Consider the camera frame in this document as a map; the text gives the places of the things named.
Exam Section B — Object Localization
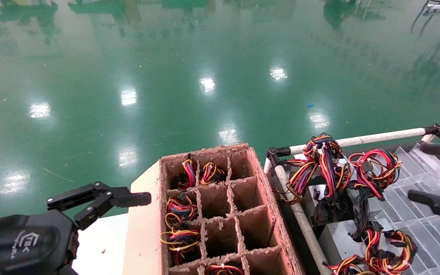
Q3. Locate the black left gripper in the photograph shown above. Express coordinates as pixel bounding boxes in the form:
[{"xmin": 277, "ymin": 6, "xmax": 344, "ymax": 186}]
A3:
[{"xmin": 0, "ymin": 210, "xmax": 79, "ymax": 275}]

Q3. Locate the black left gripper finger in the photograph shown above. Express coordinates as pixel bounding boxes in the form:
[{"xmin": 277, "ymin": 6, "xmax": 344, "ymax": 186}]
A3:
[{"xmin": 45, "ymin": 182, "xmax": 152, "ymax": 232}]

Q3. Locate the black pipe corner connector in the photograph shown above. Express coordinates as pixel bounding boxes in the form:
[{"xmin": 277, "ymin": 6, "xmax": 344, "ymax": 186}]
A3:
[
  {"xmin": 267, "ymin": 146, "xmax": 293, "ymax": 167},
  {"xmin": 424, "ymin": 123, "xmax": 440, "ymax": 144}
]

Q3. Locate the clear ribbed plastic tray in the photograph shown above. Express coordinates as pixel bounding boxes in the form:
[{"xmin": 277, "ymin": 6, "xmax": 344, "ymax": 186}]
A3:
[{"xmin": 369, "ymin": 143, "xmax": 440, "ymax": 275}]

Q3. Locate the brown divided cardboard box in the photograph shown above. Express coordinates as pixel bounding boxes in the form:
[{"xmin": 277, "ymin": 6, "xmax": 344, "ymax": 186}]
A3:
[{"xmin": 123, "ymin": 143, "xmax": 306, "ymax": 275}]

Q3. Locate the coloured wire bundle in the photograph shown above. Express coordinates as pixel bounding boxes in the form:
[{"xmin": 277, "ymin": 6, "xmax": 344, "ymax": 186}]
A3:
[
  {"xmin": 177, "ymin": 154, "xmax": 198, "ymax": 191},
  {"xmin": 204, "ymin": 261, "xmax": 246, "ymax": 275},
  {"xmin": 199, "ymin": 162, "xmax": 227, "ymax": 186},
  {"xmin": 160, "ymin": 223, "xmax": 202, "ymax": 266},
  {"xmin": 165, "ymin": 191, "xmax": 199, "ymax": 230}
]

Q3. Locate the long white frame pipe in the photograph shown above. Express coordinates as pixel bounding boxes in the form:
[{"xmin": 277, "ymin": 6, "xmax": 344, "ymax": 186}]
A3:
[{"xmin": 290, "ymin": 128, "xmax": 429, "ymax": 155}]

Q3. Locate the power supply red wire bundle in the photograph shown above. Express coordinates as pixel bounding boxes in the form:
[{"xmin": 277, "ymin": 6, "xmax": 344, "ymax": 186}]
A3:
[{"xmin": 349, "ymin": 149, "xmax": 403, "ymax": 242}]

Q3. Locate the power supply striped wire bundle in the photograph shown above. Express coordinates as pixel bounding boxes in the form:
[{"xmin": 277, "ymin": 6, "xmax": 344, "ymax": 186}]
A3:
[{"xmin": 281, "ymin": 133, "xmax": 355, "ymax": 226}]

